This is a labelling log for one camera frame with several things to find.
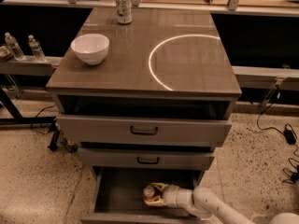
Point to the left clear water bottle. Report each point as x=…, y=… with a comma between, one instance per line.
x=14, y=47

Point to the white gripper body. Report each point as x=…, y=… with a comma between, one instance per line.
x=170, y=195

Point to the green white soda can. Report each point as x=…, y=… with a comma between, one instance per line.
x=124, y=12

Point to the red coke can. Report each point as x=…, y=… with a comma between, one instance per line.
x=149, y=193

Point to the grey side shelf ledge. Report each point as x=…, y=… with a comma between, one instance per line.
x=30, y=66

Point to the open bottom grey drawer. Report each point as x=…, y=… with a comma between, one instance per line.
x=118, y=197

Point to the black table leg frame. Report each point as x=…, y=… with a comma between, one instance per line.
x=18, y=119

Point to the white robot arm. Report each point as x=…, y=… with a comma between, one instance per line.
x=199, y=202

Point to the top grey drawer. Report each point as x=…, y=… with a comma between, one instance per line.
x=138, y=131

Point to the white ceramic bowl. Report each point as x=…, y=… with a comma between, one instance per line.
x=91, y=48

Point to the right clear water bottle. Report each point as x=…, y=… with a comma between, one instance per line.
x=36, y=49

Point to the clear water bottle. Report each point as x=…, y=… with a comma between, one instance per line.
x=36, y=49
x=14, y=47

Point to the middle grey drawer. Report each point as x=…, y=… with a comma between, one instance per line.
x=146, y=159

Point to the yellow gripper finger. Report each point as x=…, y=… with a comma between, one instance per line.
x=159, y=186
x=156, y=202

